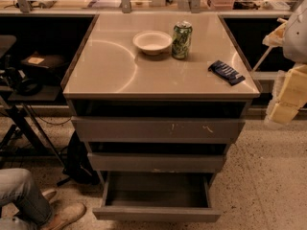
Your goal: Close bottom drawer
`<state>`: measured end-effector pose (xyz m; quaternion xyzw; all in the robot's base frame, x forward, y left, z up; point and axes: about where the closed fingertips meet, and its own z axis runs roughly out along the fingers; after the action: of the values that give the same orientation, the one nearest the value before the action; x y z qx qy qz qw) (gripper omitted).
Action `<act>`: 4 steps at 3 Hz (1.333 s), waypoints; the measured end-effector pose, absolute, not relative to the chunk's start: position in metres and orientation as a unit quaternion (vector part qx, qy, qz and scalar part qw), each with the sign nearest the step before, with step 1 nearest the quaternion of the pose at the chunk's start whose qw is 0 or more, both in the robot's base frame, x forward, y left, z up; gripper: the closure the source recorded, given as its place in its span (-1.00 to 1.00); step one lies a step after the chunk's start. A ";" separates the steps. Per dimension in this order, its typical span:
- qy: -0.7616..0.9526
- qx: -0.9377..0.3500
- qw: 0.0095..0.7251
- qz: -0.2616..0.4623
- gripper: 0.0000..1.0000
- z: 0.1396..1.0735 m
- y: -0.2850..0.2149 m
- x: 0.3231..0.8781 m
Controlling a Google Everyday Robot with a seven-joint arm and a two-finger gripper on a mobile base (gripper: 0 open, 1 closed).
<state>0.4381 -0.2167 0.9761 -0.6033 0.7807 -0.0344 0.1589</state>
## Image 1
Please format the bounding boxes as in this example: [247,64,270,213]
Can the white stick with cork tip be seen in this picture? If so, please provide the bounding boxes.
[252,18,287,72]

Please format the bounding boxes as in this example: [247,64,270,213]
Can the dark blue snack packet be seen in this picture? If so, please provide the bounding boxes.
[208,60,246,86]

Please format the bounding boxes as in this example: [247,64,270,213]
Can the grey top drawer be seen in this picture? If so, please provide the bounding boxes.
[72,102,246,144]

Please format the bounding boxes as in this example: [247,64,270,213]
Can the person leg in jeans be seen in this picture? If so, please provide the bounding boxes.
[0,168,54,230]

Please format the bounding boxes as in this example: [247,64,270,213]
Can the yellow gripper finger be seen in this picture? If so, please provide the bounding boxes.
[262,23,286,47]
[265,64,307,126]

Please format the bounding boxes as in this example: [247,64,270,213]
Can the black headphones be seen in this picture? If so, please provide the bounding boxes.
[14,70,42,96]

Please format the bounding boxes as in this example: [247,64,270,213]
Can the white bowl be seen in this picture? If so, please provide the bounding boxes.
[132,31,172,56]

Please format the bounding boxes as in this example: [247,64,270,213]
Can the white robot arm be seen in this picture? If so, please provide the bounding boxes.
[262,0,307,128]

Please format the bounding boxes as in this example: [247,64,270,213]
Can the grey bottom drawer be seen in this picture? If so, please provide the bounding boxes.
[93,172,221,222]

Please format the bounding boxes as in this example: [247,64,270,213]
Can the tan shoe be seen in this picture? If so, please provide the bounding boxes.
[42,189,57,202]
[40,202,86,230]

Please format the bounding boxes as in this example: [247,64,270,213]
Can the grey drawer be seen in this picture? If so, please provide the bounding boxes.
[93,172,221,222]
[72,102,246,144]
[88,143,226,173]

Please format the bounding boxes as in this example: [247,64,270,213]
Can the black backpack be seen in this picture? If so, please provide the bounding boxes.
[63,131,100,185]

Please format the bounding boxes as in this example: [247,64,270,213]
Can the grey middle drawer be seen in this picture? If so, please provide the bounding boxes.
[88,143,226,173]

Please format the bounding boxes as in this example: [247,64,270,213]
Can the grey drawer cabinet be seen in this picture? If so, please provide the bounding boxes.
[60,12,263,177]

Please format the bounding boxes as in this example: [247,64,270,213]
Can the green soda can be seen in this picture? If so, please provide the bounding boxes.
[172,21,193,59]

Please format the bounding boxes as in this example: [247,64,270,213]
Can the black bag with label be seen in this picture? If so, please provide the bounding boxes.
[19,51,67,81]

